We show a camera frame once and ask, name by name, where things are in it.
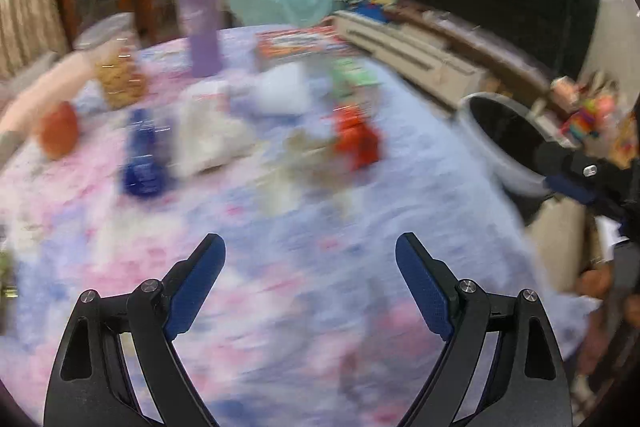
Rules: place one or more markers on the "white round trash bin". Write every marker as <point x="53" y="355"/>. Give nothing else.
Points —
<point x="500" y="132"/>

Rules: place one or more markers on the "green drink carton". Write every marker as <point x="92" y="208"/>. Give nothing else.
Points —
<point x="352" y="76"/>

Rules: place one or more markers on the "white TV cabinet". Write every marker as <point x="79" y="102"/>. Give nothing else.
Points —
<point x="400" y="47"/>

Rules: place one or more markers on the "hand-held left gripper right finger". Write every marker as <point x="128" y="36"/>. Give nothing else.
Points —
<point x="425" y="292"/>

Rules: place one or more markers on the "blue toy track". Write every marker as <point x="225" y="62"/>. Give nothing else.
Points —
<point x="370" y="12"/>

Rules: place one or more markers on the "clear snack jar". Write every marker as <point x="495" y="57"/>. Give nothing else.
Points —
<point x="120" y="77"/>

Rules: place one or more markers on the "reddish orange fruit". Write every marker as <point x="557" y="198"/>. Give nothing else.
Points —
<point x="59" y="129"/>

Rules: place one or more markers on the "rainbow stacking rings toy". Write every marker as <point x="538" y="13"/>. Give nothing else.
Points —
<point x="582" y="119"/>

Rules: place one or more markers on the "white plastic bag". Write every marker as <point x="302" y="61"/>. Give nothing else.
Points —
<point x="207" y="137"/>

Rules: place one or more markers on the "yellow foil wrapper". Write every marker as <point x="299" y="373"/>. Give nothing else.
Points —
<point x="307" y="154"/>

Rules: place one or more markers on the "yellow cartoon box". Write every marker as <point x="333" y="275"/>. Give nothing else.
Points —
<point x="622" y="139"/>

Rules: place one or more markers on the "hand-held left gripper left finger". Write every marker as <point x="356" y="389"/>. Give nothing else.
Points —
<point x="192" y="297"/>

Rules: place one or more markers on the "purple bottle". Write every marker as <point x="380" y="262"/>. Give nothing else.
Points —
<point x="200" y="22"/>

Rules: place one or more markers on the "white paper sheet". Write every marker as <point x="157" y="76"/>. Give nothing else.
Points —
<point x="607" y="234"/>

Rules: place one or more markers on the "red foil wrapper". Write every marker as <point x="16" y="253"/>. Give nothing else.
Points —
<point x="357" y="137"/>

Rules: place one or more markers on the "orange toy phone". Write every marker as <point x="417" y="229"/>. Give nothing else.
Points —
<point x="565" y="91"/>

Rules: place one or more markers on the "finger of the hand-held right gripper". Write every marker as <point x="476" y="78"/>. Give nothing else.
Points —
<point x="555" y="157"/>
<point x="570" y="188"/>

